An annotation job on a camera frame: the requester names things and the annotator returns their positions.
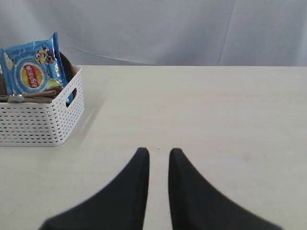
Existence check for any brown wooden spoon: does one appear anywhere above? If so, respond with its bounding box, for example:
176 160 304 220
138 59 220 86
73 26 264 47
22 86 63 98

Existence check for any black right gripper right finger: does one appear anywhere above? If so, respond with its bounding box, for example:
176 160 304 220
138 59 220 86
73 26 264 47
168 148 281 230

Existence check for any white perforated plastic basket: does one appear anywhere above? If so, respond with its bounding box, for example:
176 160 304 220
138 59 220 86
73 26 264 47
0 66 84 147

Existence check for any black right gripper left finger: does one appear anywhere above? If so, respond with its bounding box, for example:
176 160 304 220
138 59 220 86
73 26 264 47
40 147 150 230

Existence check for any blue chips bag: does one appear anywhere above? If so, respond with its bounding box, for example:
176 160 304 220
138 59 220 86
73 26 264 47
0 32 68 94

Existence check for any brown wooden plate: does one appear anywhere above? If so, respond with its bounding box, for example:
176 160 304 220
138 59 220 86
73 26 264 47
59 52 77 83

